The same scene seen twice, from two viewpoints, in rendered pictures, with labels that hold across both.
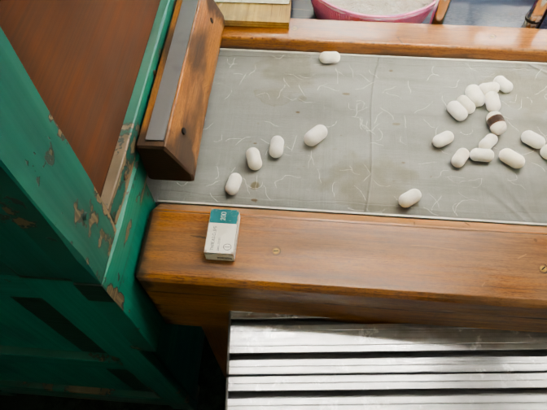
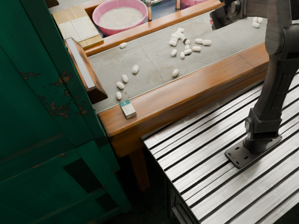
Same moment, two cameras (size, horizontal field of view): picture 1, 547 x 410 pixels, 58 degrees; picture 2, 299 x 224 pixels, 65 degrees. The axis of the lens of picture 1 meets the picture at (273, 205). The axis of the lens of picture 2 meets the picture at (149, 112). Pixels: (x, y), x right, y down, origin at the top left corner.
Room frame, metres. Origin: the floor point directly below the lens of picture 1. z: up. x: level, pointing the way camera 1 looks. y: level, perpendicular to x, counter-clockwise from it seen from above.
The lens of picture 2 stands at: (-0.17, 0.21, 1.40)
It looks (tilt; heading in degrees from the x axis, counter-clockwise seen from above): 55 degrees down; 333
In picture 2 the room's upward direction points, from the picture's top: 7 degrees counter-clockwise
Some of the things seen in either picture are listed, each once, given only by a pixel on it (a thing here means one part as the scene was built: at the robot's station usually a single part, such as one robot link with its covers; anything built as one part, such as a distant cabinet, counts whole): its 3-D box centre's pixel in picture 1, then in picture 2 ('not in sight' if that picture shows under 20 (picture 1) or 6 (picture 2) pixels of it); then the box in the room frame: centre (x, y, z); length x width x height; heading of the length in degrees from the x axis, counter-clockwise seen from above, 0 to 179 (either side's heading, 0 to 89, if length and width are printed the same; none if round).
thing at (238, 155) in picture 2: not in sight; (256, 140); (-0.03, -0.23, 0.71); 0.20 x 0.07 x 0.08; 89
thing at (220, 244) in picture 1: (222, 234); (127, 109); (0.28, 0.06, 0.78); 0.06 x 0.04 x 0.02; 174
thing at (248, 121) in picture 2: not in sight; (261, 127); (-0.02, -0.24, 0.77); 0.09 x 0.06 x 0.06; 61
